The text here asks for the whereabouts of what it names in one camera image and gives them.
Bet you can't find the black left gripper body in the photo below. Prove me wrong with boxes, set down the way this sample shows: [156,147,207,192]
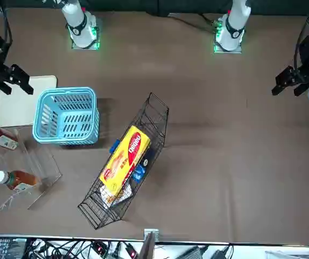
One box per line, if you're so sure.
[292,35,309,84]

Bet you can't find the red tea bottle white cap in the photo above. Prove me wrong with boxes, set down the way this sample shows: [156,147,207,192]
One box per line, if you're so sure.
[0,169,41,191]
[0,122,19,151]

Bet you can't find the blue Oreo cookie box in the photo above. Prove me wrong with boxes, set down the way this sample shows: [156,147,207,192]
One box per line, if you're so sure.
[110,138,122,155]

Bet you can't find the light blue plastic basket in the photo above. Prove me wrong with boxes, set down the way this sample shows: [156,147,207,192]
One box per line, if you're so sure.
[32,86,100,147]

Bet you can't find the clear acrylic beverage shelf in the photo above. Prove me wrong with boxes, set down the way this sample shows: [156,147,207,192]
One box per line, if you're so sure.
[0,126,63,211]

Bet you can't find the white fries snack packet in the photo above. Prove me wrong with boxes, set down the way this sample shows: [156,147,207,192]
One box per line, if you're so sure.
[99,182,133,209]

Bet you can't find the cream plastic tray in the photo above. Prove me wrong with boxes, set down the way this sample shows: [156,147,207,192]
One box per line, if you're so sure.
[0,74,58,128]

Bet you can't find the yellow nabati wafer box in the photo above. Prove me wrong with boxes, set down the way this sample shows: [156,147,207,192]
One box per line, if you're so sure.
[99,125,151,197]

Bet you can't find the dark Chocofello cookie box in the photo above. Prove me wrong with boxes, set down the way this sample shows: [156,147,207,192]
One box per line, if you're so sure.
[129,147,156,187]

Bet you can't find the black labelled device box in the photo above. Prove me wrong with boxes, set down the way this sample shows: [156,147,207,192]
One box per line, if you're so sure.
[0,236,28,259]

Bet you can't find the black power adapter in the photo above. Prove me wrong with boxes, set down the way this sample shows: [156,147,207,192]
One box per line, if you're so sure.
[208,244,235,259]

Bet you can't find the grey power adapter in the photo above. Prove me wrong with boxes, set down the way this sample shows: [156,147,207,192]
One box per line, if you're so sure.
[174,244,208,259]

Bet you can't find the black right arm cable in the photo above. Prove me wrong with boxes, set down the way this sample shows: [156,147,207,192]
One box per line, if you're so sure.
[0,0,12,47]

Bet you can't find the black left base cable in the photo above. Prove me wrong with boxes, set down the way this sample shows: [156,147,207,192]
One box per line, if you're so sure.
[167,12,218,35]

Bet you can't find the black wire snack shelf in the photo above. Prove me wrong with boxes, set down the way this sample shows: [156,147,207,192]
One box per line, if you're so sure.
[77,92,170,230]

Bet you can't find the aluminium camera post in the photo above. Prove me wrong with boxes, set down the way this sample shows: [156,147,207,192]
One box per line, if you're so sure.
[139,228,160,259]

